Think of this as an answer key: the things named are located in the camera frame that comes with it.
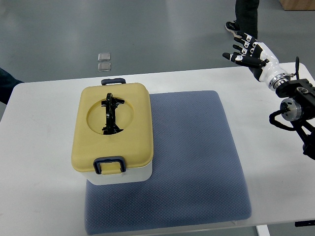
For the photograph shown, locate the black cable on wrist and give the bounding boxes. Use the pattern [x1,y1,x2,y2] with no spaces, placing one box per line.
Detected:
[289,57,301,81]

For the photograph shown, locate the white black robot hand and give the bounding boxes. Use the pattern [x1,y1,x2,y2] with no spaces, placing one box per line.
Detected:
[222,32,289,84]

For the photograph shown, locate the white storage box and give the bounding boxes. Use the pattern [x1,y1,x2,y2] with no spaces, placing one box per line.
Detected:
[81,156,152,185]

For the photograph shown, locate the blue grey cushion mat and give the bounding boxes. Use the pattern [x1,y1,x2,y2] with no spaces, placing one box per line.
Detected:
[85,90,252,235]

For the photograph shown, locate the cardboard box corner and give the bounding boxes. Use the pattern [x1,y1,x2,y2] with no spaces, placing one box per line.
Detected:
[279,0,315,11]

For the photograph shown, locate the dark object left edge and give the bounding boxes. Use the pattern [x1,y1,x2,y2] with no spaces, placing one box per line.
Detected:
[0,68,24,105]

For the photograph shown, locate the person legs dark trousers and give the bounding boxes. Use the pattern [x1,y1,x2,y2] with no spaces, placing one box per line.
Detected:
[225,0,260,39]

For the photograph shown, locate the yellow box lid black handle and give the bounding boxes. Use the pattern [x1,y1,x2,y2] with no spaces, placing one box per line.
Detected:
[71,83,154,175]

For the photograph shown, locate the black table bracket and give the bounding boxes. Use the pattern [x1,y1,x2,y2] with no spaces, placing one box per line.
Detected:
[294,220,315,227]

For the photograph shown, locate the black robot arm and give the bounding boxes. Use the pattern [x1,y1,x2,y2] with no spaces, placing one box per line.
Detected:
[268,75,315,159]

